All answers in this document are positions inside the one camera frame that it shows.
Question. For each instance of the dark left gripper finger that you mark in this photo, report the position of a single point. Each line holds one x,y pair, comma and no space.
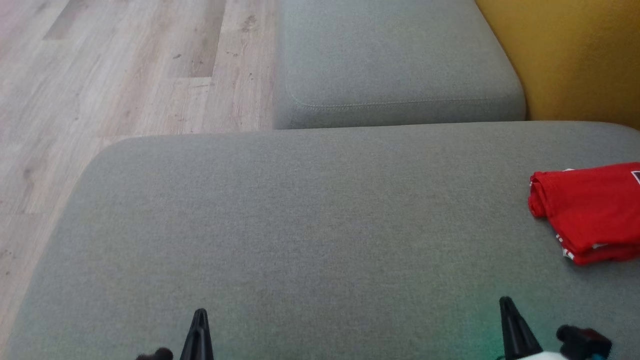
206,342
191,342

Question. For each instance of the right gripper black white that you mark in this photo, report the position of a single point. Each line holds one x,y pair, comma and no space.
545,356

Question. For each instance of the red and white sports garment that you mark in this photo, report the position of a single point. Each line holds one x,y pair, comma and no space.
590,210

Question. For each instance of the large grey sofa seat cushion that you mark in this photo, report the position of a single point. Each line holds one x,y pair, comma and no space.
300,225

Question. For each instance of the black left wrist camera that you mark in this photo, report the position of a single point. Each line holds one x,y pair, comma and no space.
156,354

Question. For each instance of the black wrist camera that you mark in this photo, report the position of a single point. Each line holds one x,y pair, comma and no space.
585,344
156,354

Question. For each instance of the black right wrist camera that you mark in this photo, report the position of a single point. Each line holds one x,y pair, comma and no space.
585,344

